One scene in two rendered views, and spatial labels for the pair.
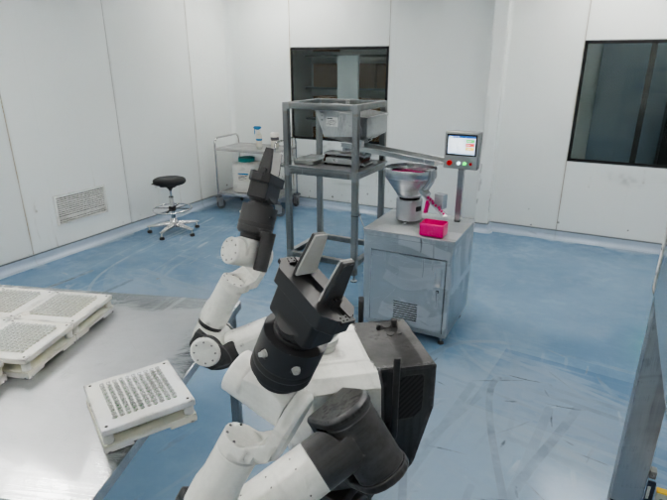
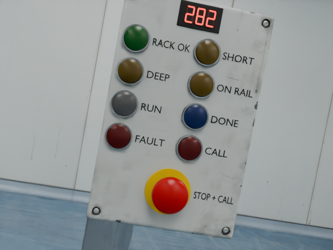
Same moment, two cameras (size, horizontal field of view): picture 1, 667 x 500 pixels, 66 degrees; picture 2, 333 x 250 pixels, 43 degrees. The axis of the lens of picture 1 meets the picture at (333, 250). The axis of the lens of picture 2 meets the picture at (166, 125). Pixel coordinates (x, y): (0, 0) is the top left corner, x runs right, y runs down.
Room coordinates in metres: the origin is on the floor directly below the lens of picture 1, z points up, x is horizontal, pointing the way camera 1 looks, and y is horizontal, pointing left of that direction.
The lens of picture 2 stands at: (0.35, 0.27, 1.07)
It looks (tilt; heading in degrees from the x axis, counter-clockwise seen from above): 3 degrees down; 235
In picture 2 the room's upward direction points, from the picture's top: 10 degrees clockwise
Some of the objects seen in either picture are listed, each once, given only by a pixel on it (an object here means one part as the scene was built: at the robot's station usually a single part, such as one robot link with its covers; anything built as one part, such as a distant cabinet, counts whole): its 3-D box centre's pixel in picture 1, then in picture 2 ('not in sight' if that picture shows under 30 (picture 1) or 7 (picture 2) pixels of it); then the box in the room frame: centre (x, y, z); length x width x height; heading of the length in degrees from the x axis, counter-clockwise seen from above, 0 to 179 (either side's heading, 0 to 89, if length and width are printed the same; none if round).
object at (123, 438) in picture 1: (140, 409); not in sight; (1.24, 0.55, 0.88); 0.24 x 0.24 x 0.02; 34
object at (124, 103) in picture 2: not in sight; (124, 103); (0.12, -0.13, 1.06); 0.03 x 0.01 x 0.03; 152
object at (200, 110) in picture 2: not in sight; (195, 116); (0.05, -0.10, 1.06); 0.03 x 0.01 x 0.03; 152
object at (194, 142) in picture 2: not in sight; (189, 148); (0.05, -0.10, 1.02); 0.03 x 0.01 x 0.03; 152
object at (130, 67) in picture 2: not in sight; (130, 71); (0.12, -0.13, 1.09); 0.03 x 0.01 x 0.03; 152
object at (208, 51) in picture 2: not in sight; (207, 52); (0.05, -0.10, 1.13); 0.03 x 0.01 x 0.03; 152
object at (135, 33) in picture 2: not in sight; (136, 37); (0.12, -0.13, 1.13); 0.03 x 0.01 x 0.03; 152
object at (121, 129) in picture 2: not in sight; (118, 136); (0.12, -0.13, 1.02); 0.03 x 0.01 x 0.03; 152
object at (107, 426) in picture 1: (138, 395); not in sight; (1.24, 0.55, 0.93); 0.25 x 0.24 x 0.02; 124
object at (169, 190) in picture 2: not in sight; (168, 192); (0.07, -0.10, 0.97); 0.04 x 0.04 x 0.04; 62
